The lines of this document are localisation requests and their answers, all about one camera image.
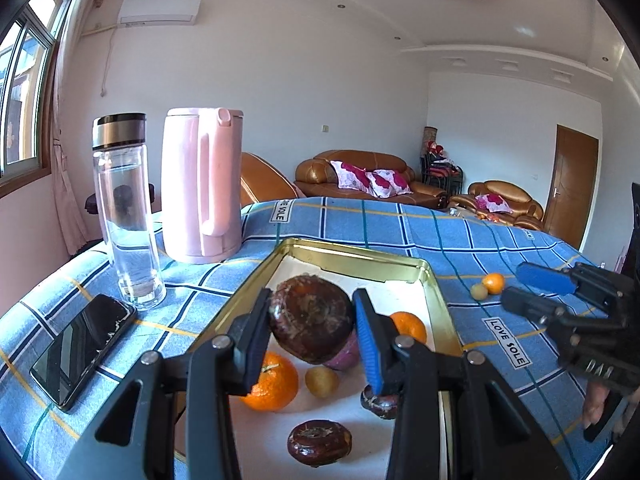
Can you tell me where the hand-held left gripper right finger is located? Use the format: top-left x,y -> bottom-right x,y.
352,287 -> 571,480

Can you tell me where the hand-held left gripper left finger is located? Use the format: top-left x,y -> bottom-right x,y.
57,287 -> 275,480

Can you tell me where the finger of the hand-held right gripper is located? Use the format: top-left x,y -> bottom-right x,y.
501,286 -> 621,356
516,261 -> 640,319

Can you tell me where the large orange with stem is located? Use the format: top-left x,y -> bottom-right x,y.
241,351 -> 299,412

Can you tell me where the large tan longan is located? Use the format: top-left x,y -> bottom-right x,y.
305,366 -> 341,399

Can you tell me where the gold metal tray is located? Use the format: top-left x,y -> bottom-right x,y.
172,237 -> 463,480

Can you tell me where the water chestnut with torn skin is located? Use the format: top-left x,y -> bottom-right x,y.
286,419 -> 353,468

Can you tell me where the person's right hand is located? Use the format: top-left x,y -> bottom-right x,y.
581,380 -> 608,429

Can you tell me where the purple round fruit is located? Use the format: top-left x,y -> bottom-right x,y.
322,330 -> 362,372

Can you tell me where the blue checked tablecloth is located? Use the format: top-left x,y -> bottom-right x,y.
0,196 -> 640,480

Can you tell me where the brown leather armchair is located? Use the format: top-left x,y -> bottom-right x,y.
448,180 -> 544,232
241,152 -> 301,207

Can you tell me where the floral pink pillow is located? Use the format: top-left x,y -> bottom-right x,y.
365,170 -> 415,198
475,194 -> 512,213
330,160 -> 373,188

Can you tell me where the brown wooden door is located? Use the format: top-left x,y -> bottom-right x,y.
543,124 -> 600,251

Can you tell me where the stack of dark chairs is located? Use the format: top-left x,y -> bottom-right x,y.
421,152 -> 465,196

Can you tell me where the clear glass bottle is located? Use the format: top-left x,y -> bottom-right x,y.
91,112 -> 167,311

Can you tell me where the pink electric kettle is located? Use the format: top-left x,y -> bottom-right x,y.
161,107 -> 245,265

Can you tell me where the long brown leather sofa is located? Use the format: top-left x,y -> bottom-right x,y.
294,150 -> 449,209

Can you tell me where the black smartphone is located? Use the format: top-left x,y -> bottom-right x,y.
30,293 -> 138,413

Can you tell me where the pink curtain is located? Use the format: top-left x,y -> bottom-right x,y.
50,0 -> 111,256

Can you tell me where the white air conditioner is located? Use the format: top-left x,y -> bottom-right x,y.
118,0 -> 202,26

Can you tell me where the window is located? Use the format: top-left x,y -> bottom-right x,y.
0,0 -> 76,183

